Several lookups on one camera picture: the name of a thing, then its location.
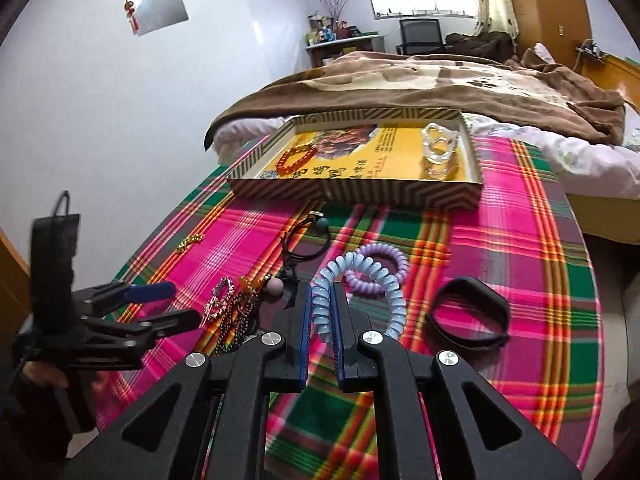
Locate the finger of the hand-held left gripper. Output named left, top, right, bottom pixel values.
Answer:
left=82, top=309, right=202, bottom=356
left=75, top=281, right=177, bottom=318

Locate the person's left hand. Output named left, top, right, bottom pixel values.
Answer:
left=21, top=360, right=110, bottom=403

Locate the brown paw print blanket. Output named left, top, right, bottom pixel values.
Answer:
left=204, top=50, right=628, bottom=152

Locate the purple spiral hair tie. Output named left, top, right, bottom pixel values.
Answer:
left=342, top=241, right=410, bottom=293

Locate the wooden bed frame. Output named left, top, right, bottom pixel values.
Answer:
left=565, top=52, right=640, bottom=242

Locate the dark brown cloth pile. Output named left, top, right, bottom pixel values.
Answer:
left=445, top=30, right=516, bottom=63

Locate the silver chain bracelet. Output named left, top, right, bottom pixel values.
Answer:
left=202, top=276, right=237, bottom=322

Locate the orange bead bracelet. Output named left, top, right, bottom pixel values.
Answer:
left=276, top=144, right=319, bottom=177

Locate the shiny wall sheet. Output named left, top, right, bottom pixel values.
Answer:
left=124, top=0, right=190, bottom=38

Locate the wooden wardrobe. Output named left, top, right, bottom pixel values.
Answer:
left=500, top=0, right=592, bottom=57

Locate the patterned curtain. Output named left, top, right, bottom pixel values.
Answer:
left=460, top=0, right=521, bottom=41

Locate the striped cardboard box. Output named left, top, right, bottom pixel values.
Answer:
left=226, top=108, right=485, bottom=211

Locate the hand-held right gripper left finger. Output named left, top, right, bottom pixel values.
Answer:
left=65, top=282, right=317, bottom=480

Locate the pink plaid tablecloth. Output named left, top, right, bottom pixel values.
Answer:
left=92, top=135, right=606, bottom=480

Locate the light blue spiral hair tie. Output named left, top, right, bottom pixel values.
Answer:
left=311, top=252, right=407, bottom=343

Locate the dark bead necklace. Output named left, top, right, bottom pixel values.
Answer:
left=220, top=276, right=263, bottom=357

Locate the cluster of bottles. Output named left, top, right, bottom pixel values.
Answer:
left=306, top=12, right=361, bottom=46

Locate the black wristband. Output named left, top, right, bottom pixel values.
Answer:
left=431, top=277, right=511, bottom=351

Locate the black office chair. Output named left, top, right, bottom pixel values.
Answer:
left=396, top=17, right=453, bottom=56

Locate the person's left forearm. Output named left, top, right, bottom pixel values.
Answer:
left=0, top=370, right=73, bottom=480

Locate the vase of dry branches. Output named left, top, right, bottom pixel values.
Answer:
left=314, top=0, right=362, bottom=28

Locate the power strip shelf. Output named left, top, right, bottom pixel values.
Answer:
left=575, top=40, right=607, bottom=62

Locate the black hair tie teal bead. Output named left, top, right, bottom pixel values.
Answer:
left=279, top=211, right=332, bottom=262

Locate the white floral bedsheet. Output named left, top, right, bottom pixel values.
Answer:
left=210, top=110, right=640, bottom=198

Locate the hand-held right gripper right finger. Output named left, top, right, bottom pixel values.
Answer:
left=331, top=281, right=582, bottom=480

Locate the small desk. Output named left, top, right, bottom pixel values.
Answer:
left=305, top=34, right=388, bottom=68

